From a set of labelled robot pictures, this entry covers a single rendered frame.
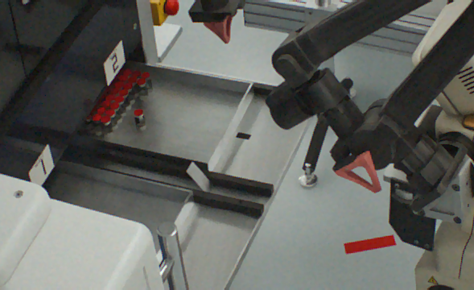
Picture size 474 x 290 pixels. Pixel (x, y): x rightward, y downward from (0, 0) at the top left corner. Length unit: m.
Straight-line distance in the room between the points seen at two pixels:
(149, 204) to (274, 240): 1.13
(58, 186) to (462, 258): 0.86
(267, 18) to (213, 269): 1.39
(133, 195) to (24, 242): 1.02
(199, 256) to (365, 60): 1.94
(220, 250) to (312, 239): 1.20
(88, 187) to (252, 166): 0.34
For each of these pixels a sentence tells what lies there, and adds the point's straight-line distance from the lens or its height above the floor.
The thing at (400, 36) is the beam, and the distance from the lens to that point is 3.13.
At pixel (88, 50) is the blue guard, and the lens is 2.15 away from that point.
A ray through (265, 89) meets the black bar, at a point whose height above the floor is 0.90.
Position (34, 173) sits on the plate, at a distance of 2.03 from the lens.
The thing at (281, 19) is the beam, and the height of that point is 0.48.
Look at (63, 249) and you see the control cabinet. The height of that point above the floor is 1.55.
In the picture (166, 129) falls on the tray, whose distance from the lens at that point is 2.29.
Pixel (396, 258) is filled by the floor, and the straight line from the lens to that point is 3.16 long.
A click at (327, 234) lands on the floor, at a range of 3.23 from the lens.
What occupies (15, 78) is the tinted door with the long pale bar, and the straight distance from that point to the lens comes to 1.92.
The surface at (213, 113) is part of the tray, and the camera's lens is 2.31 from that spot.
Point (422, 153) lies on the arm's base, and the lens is 1.68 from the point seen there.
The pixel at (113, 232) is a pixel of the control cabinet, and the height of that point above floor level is 1.55.
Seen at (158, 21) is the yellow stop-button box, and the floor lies 0.98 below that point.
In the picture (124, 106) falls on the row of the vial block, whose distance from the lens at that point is 2.32.
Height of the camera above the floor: 2.40
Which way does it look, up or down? 43 degrees down
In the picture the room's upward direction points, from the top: 7 degrees counter-clockwise
